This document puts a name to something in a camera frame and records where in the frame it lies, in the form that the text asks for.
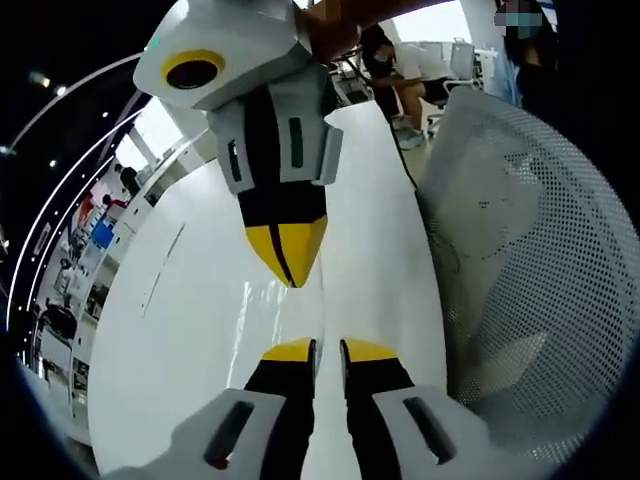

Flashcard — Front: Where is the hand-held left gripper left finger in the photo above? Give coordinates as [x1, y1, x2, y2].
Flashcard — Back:
[102, 337, 317, 480]

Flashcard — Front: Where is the grey office chair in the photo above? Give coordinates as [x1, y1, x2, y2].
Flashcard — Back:
[423, 77, 475, 129]

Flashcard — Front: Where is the person's right hand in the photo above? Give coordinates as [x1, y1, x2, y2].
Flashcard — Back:
[294, 0, 362, 65]

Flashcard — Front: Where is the blue storage box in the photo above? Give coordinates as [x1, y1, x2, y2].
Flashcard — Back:
[91, 219, 115, 250]

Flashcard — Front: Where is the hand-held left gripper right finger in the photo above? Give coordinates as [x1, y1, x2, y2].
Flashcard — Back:
[339, 338, 494, 480]

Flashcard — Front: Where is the clear food packaging bag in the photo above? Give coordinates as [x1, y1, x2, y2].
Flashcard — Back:
[234, 277, 334, 401]

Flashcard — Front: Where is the black office chair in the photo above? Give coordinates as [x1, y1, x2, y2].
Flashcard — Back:
[40, 298, 79, 347]

